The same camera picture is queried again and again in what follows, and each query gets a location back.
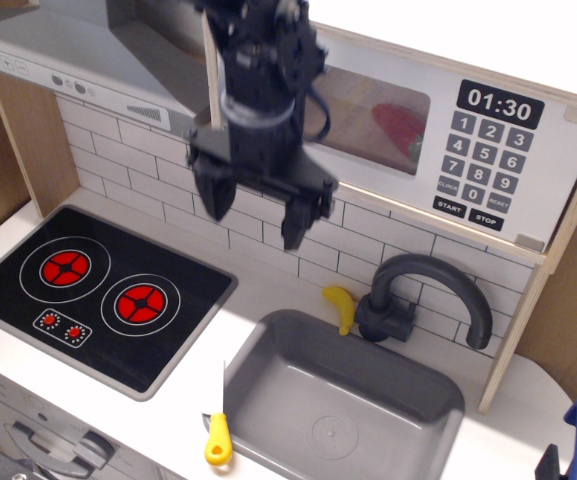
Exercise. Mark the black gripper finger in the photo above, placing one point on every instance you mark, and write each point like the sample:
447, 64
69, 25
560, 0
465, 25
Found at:
216, 186
303, 210

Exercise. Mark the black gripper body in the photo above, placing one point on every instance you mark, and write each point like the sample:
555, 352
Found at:
265, 152

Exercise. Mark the white toy microwave door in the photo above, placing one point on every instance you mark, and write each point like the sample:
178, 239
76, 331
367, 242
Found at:
493, 159

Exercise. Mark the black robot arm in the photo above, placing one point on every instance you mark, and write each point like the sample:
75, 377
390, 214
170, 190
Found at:
271, 59

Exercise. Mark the yellow toy banana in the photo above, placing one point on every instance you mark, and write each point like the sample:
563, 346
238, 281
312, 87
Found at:
345, 305

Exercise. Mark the dark grey toy faucet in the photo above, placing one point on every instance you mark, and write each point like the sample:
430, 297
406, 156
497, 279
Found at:
380, 315

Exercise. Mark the red toy pepper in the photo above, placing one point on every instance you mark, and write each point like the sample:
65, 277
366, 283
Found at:
404, 128

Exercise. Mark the grey range hood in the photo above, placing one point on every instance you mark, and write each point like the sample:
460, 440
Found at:
104, 54

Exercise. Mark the black toy stovetop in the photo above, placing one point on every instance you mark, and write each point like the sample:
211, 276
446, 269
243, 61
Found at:
107, 302

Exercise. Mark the wooden toy kitchen cabinet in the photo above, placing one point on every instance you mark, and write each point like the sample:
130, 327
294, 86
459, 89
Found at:
525, 45

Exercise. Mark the grey toy sink basin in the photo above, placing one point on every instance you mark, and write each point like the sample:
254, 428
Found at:
308, 403

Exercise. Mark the grey toy oven front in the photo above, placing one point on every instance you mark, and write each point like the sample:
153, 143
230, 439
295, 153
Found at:
100, 440

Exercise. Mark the black clamp piece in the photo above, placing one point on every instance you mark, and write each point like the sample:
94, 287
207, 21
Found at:
548, 467

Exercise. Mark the yellow handled toy knife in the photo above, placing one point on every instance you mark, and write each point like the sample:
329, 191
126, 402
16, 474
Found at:
218, 449

